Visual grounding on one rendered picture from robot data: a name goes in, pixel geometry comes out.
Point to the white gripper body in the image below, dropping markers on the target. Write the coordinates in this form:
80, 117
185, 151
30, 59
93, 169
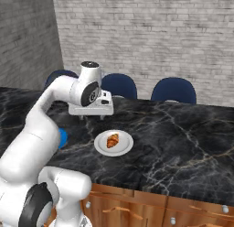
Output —
91, 110

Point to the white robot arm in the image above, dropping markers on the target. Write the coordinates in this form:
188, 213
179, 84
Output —
33, 145

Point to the brown croissant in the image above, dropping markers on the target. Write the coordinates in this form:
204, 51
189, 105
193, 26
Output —
112, 140

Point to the blue round plate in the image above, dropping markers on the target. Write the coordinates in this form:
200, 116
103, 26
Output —
63, 138

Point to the white round plate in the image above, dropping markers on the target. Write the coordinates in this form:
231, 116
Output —
123, 145

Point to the blue chair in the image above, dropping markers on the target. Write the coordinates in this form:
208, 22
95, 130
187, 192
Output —
61, 74
174, 90
120, 85

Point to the silver round knob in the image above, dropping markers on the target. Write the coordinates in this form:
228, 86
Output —
173, 220
88, 204
225, 209

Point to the wooden drawer front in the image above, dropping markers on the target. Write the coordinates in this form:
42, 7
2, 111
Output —
201, 220
146, 209

